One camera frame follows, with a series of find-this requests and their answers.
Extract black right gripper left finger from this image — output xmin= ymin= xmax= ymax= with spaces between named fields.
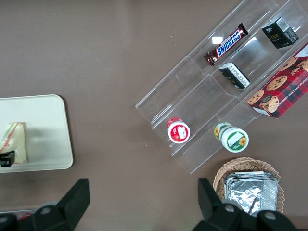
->
xmin=0 ymin=178 xmax=90 ymax=231

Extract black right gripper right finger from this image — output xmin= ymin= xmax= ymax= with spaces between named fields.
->
xmin=192 ymin=178 xmax=299 ymax=231

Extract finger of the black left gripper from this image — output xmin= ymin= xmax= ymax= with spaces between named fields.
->
xmin=0 ymin=151 xmax=15 ymax=167

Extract triangular sandwich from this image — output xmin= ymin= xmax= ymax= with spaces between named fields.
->
xmin=0 ymin=122 xmax=28 ymax=165

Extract cream rectangular plastic tray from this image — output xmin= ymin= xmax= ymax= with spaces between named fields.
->
xmin=0 ymin=94 xmax=74 ymax=173

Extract light wicker basket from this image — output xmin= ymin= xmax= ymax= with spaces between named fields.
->
xmin=212 ymin=157 xmax=284 ymax=215

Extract silver foil packets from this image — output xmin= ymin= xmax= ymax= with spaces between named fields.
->
xmin=224 ymin=171 xmax=281 ymax=217

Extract green sunflower lid jar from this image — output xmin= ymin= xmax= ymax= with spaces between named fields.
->
xmin=214 ymin=122 xmax=249 ymax=154

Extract red lid small jar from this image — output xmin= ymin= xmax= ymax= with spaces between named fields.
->
xmin=167 ymin=116 xmax=192 ymax=144

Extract clear acrylic stepped display stand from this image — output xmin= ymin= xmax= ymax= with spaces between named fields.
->
xmin=134 ymin=0 xmax=308 ymax=175

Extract small black box white label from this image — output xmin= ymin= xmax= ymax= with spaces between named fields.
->
xmin=218 ymin=62 xmax=251 ymax=90

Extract red chocolate chip cookie box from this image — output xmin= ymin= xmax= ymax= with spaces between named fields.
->
xmin=247 ymin=42 xmax=308 ymax=119

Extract Snickers chocolate bar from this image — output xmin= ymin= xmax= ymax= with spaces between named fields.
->
xmin=204 ymin=23 xmax=249 ymax=67

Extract black Face carton box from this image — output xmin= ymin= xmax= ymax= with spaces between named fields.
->
xmin=261 ymin=16 xmax=300 ymax=50

